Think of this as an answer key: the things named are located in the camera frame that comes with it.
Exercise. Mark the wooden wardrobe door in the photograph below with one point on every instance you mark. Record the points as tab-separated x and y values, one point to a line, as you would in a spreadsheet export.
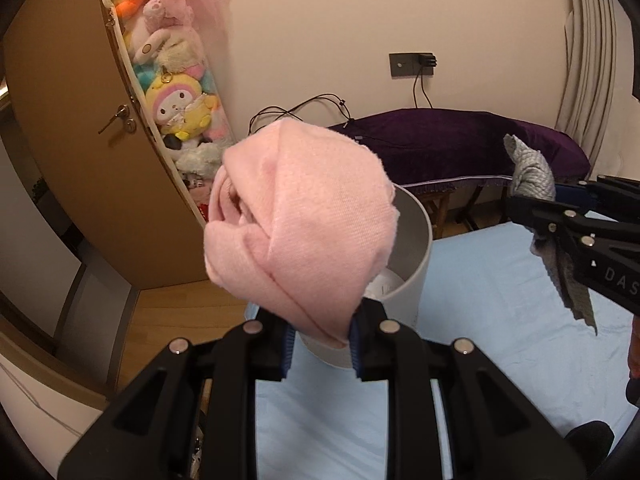
75	160

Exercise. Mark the grey knotted cloth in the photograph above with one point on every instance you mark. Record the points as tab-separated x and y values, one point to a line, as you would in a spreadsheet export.
530	175

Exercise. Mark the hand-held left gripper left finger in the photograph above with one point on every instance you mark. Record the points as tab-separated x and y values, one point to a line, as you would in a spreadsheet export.
287	355

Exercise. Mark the blue bed sheet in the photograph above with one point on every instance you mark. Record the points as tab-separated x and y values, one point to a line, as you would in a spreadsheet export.
475	335

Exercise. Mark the white cylindrical bin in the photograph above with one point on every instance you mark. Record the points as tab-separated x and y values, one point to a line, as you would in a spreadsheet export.
412	240

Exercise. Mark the grey wall socket plate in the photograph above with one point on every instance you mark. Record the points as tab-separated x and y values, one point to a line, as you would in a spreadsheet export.
402	65

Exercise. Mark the cream curtain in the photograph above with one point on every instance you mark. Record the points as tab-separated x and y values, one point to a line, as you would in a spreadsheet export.
595	60

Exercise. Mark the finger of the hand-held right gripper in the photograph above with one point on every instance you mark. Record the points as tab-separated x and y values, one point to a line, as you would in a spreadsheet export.
545	215
572	194

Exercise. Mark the pile of plush toys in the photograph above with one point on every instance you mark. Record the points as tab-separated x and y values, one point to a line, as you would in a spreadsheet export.
170	105

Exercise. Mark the wooden stool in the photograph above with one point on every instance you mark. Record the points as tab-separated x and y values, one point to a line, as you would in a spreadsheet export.
440	202

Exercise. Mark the black plug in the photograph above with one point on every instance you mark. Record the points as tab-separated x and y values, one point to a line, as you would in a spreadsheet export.
428	59

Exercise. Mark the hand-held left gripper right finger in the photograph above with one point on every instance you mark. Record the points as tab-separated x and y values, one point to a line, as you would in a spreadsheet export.
355	350

